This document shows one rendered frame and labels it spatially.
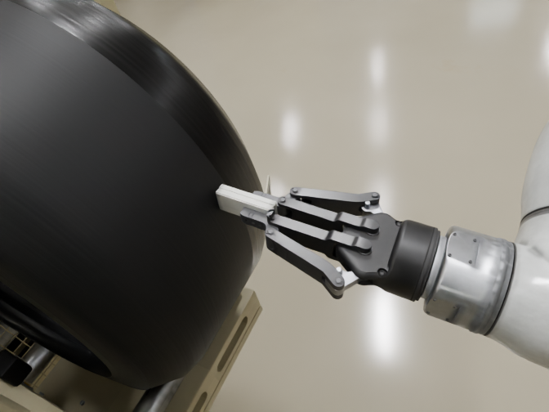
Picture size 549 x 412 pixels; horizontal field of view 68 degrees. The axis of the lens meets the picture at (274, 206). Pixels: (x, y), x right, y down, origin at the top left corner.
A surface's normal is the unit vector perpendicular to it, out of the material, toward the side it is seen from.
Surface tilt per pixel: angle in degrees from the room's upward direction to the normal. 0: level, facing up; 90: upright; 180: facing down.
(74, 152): 51
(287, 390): 0
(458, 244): 9
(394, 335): 0
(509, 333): 81
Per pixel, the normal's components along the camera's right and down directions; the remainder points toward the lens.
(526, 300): -0.48, -0.14
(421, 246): -0.15, -0.49
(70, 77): 0.41, -0.41
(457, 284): -0.34, 0.01
